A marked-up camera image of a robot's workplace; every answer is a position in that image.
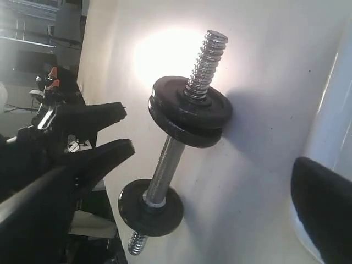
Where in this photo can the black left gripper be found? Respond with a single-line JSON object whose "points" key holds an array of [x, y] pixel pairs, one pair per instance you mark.
{"points": [[34, 153]]}

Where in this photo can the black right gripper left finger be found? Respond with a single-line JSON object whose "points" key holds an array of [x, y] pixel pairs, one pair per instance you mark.
{"points": [[35, 221]]}

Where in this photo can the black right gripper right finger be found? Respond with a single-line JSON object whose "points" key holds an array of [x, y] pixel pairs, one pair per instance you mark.
{"points": [[322, 199]]}

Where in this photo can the black weight plate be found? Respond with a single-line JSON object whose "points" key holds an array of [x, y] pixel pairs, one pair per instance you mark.
{"points": [[212, 112], [150, 221], [189, 135]]}

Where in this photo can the chrome dumbbell bar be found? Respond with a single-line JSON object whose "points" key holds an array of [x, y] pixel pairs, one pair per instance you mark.
{"points": [[199, 82]]}

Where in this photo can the white plastic tray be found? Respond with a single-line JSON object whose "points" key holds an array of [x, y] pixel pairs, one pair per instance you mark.
{"points": [[329, 142]]}

